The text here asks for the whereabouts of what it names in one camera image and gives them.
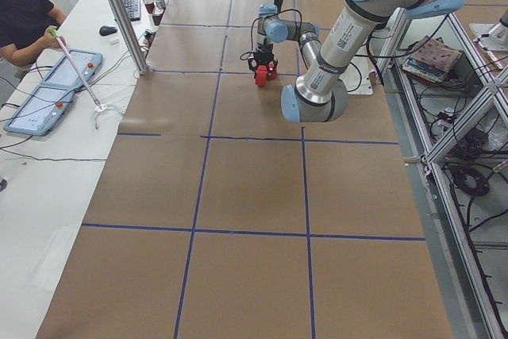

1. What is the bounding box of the red block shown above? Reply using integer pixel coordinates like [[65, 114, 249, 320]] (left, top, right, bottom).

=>
[[267, 70, 278, 80], [255, 65, 269, 87]]

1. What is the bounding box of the metal cup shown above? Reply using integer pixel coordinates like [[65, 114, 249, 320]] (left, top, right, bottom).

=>
[[154, 0, 166, 10]]

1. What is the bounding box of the stack of books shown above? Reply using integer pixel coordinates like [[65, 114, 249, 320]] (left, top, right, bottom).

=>
[[402, 36, 462, 83]]

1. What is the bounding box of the black computer mouse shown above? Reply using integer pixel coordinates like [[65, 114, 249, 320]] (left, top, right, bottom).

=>
[[98, 25, 117, 37]]

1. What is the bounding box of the upper teach pendant tablet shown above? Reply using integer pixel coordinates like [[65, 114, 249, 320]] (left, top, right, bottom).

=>
[[40, 49, 103, 91]]

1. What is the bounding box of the teach pendant tablet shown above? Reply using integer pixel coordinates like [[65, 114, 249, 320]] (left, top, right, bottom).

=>
[[40, 49, 103, 91], [4, 86, 75, 137]]

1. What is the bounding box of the lower teach pendant tablet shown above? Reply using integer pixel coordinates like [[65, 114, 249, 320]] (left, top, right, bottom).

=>
[[4, 86, 75, 137]]

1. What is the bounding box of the seated person black shirt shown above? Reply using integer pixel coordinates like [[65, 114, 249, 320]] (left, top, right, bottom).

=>
[[1, 0, 67, 67]]

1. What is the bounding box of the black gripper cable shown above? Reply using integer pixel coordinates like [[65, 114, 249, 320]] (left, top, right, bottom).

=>
[[240, 8, 303, 63]]

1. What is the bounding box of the aluminium frame post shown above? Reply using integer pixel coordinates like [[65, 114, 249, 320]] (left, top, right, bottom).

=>
[[108, 0, 148, 75]]

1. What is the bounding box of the aluminium table frame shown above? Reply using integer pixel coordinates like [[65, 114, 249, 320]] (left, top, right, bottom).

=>
[[372, 4, 507, 338]]

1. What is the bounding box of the metal rod green handle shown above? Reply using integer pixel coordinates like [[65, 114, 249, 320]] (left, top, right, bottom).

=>
[[48, 26, 108, 113]]

